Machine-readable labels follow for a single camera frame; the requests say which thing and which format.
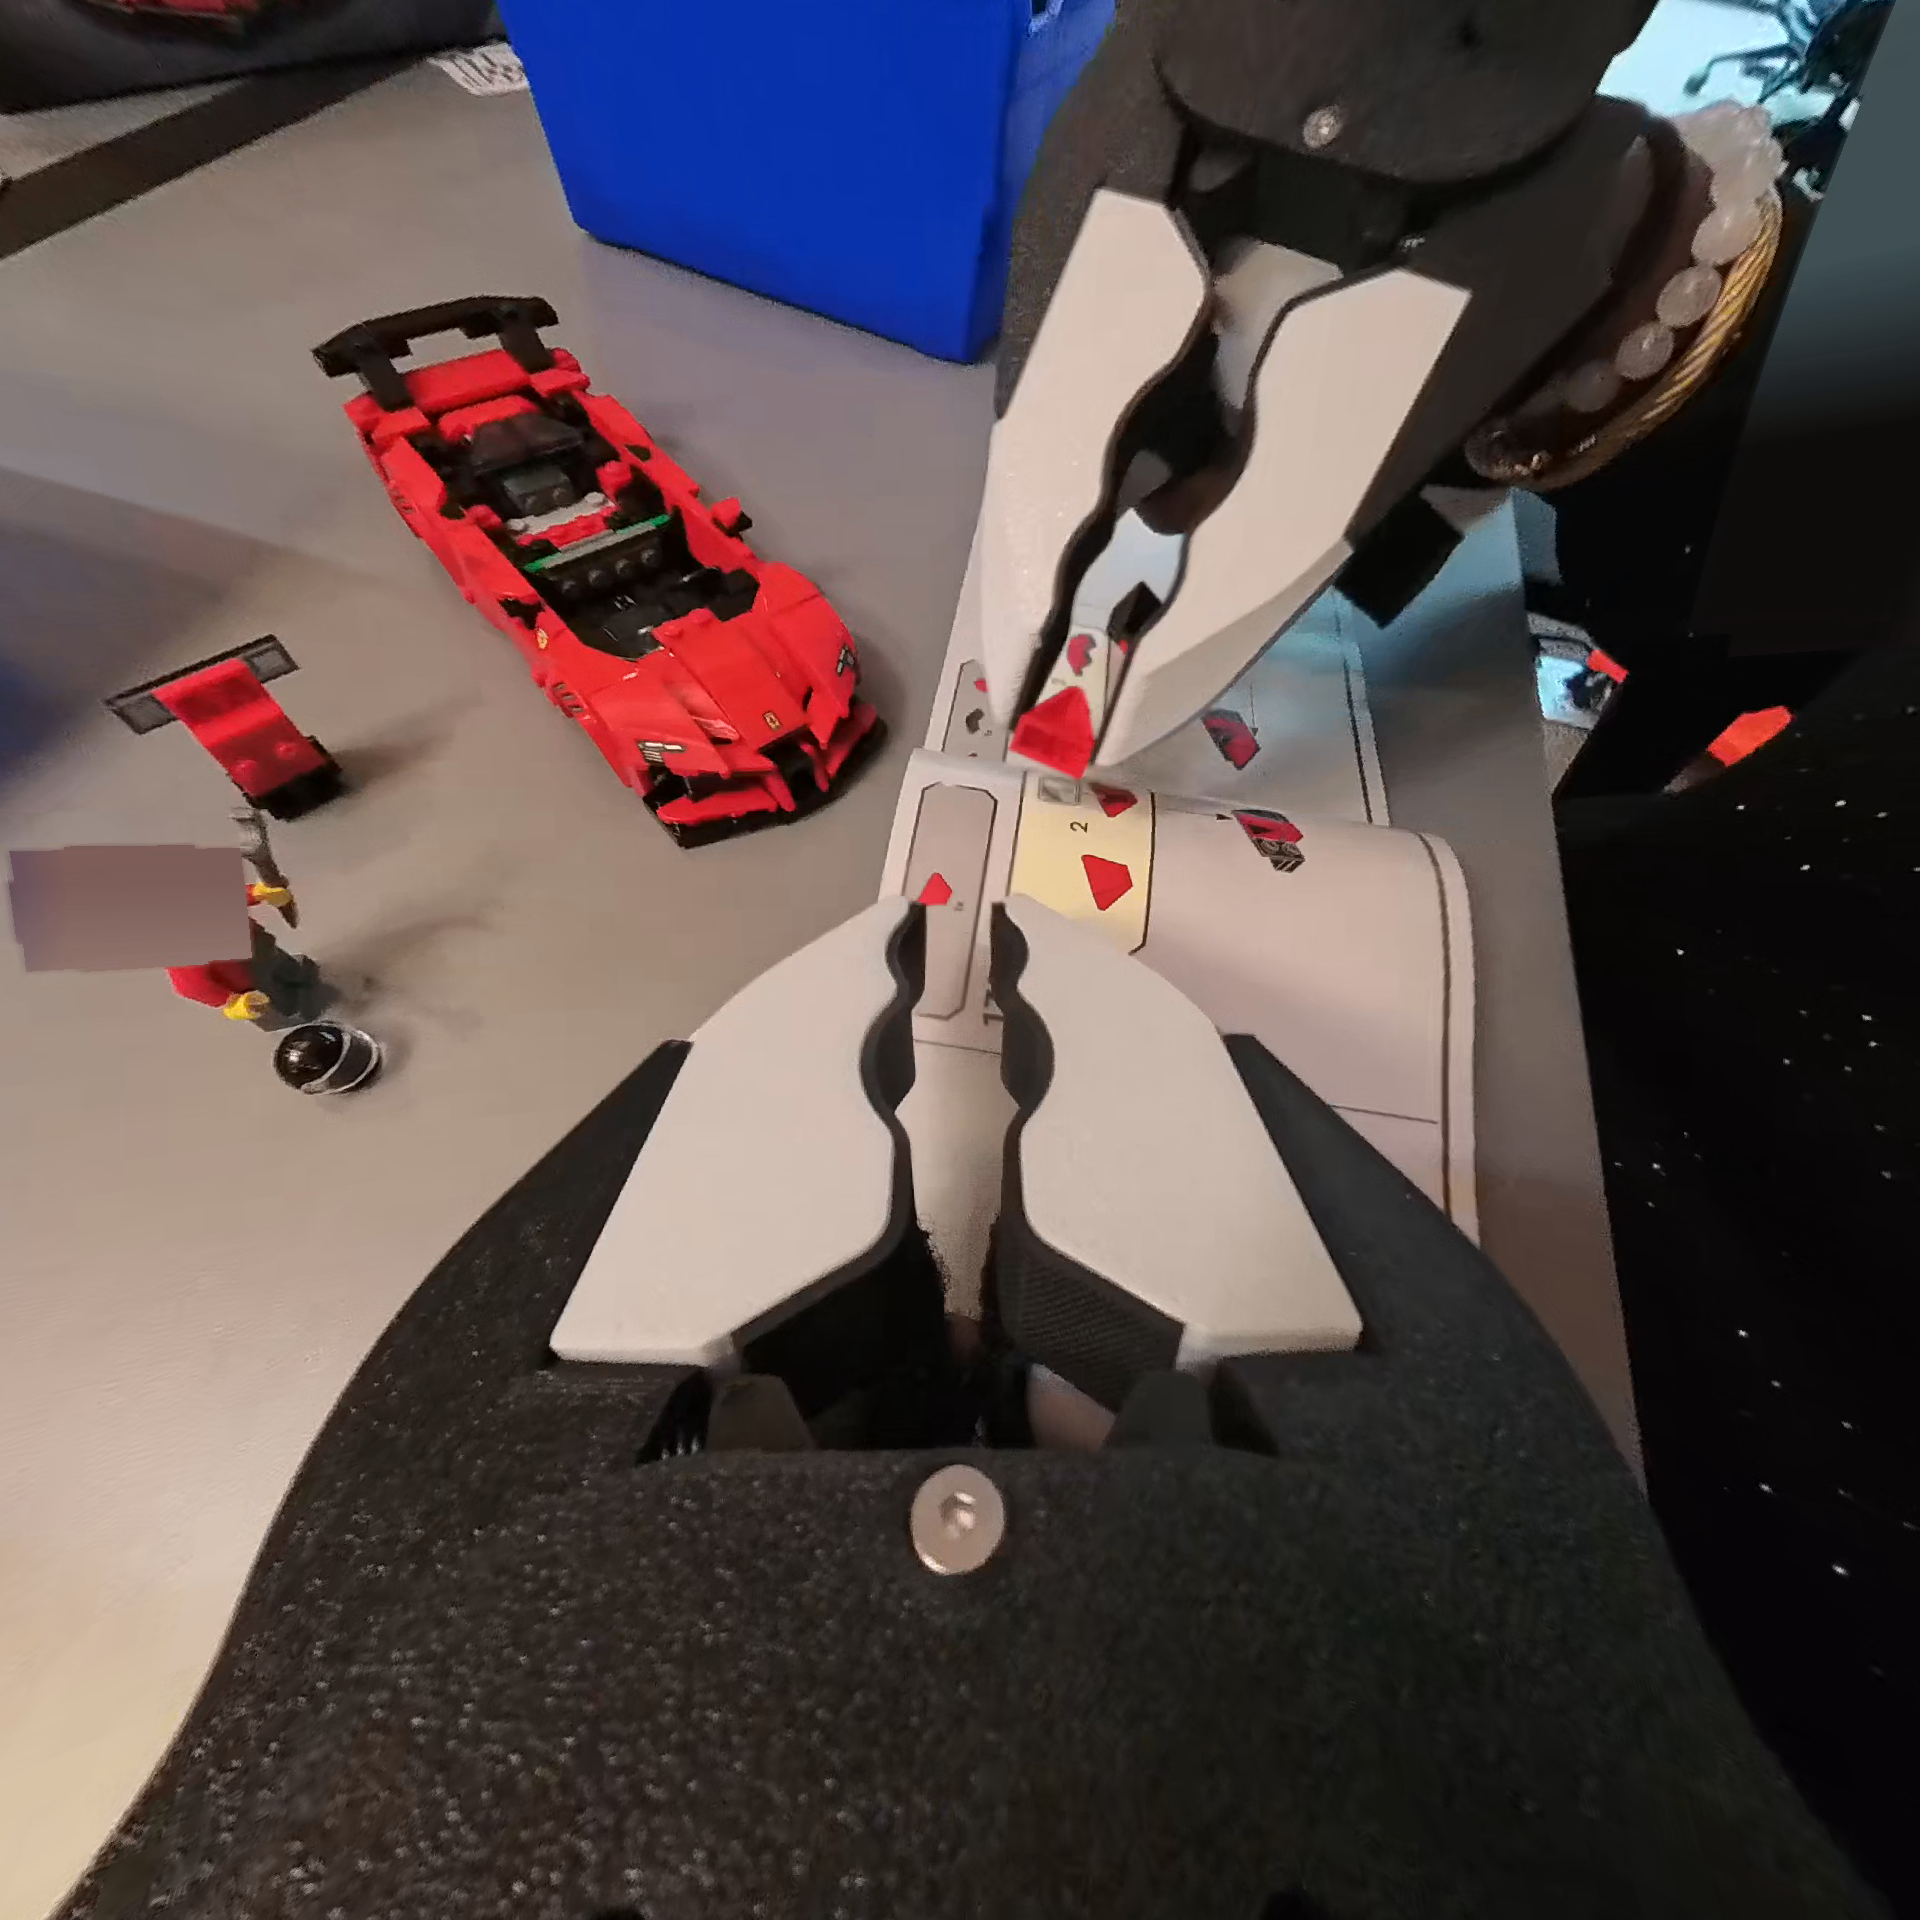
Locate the white bead bracelet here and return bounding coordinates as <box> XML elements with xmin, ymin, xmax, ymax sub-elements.
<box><xmin>1612</xmin><ymin>102</ymin><xmax>1789</xmax><ymax>379</ymax></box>

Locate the red sloped lego brick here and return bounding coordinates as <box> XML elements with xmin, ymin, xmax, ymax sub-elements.
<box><xmin>1006</xmin><ymin>685</ymin><xmax>1096</xmax><ymax>776</ymax></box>

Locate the black lego set box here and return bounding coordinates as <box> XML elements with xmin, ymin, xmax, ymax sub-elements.
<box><xmin>0</xmin><ymin>0</ymin><xmax>505</xmax><ymax>115</ymax></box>

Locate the red lego spoiler assembly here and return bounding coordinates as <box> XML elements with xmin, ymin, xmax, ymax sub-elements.
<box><xmin>103</xmin><ymin>634</ymin><xmax>344</xmax><ymax>825</ymax></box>

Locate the black lego helmet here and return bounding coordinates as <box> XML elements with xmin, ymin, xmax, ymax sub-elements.
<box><xmin>271</xmin><ymin>1022</ymin><xmax>385</xmax><ymax>1102</ymax></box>

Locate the lego driver minifigure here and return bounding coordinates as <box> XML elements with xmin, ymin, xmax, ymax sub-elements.
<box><xmin>165</xmin><ymin>806</ymin><xmax>327</xmax><ymax>1038</ymax></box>

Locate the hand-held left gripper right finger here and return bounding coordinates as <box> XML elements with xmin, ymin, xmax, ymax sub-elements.
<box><xmin>988</xmin><ymin>893</ymin><xmax>1364</xmax><ymax>1451</ymax></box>

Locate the black speckled sweater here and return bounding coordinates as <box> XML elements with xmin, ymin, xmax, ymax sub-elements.
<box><xmin>1551</xmin><ymin>645</ymin><xmax>1920</xmax><ymax>1920</ymax></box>

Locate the blue plastic bin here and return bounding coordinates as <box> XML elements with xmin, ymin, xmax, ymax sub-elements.
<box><xmin>493</xmin><ymin>0</ymin><xmax>1119</xmax><ymax>368</ymax></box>

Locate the red lego sports car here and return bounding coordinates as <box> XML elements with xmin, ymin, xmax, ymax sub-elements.
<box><xmin>310</xmin><ymin>295</ymin><xmax>884</xmax><ymax>855</ymax></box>

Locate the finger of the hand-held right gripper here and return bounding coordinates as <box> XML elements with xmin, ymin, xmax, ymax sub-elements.
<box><xmin>1100</xmin><ymin>269</ymin><xmax>1476</xmax><ymax>776</ymax></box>
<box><xmin>981</xmin><ymin>185</ymin><xmax>1216</xmax><ymax>741</ymax></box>

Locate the lego instruction booklet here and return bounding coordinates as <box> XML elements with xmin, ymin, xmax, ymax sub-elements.
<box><xmin>879</xmin><ymin>551</ymin><xmax>1487</xmax><ymax>1249</ymax></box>

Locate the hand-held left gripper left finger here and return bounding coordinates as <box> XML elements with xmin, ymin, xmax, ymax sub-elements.
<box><xmin>548</xmin><ymin>895</ymin><xmax>920</xmax><ymax>1370</ymax></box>

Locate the person's right hand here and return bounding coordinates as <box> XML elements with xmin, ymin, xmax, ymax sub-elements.
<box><xmin>1476</xmin><ymin>111</ymin><xmax>1685</xmax><ymax>454</ymax></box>

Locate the black hair tie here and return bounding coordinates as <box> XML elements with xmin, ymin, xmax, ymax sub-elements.
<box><xmin>1635</xmin><ymin>115</ymin><xmax>1694</xmax><ymax>307</ymax></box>

